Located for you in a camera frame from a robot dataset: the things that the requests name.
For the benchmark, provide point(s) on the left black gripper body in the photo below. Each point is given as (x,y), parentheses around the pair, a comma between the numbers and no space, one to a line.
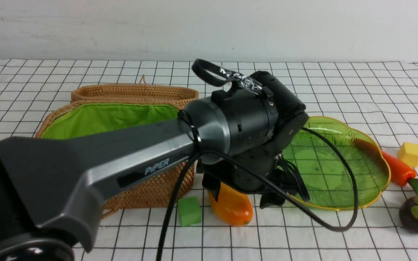
(256,171)

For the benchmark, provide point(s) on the orange yellow mango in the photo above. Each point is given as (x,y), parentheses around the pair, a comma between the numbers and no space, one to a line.
(232,207)

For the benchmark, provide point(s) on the orange carrot with green leaves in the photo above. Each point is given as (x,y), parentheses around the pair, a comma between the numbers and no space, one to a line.
(401,174)

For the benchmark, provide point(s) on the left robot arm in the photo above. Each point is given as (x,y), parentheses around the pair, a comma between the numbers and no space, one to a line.
(52,192)

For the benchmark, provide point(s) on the green glass leaf plate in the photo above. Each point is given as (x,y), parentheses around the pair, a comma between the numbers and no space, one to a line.
(324,175)

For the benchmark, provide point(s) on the green foam cube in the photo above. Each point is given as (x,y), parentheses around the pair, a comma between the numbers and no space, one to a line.
(190,212)

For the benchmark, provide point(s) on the woven wicker basket lid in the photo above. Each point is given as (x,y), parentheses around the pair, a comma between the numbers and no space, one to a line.
(141,92)

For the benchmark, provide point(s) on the white checkered tablecloth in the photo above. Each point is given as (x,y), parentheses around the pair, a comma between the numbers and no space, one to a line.
(380,99)

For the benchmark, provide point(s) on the yellow foam cube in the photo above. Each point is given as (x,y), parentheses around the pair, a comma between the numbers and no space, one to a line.
(408,153)

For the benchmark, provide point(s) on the woven wicker basket green lining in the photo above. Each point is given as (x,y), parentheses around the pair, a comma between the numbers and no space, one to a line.
(82,118)

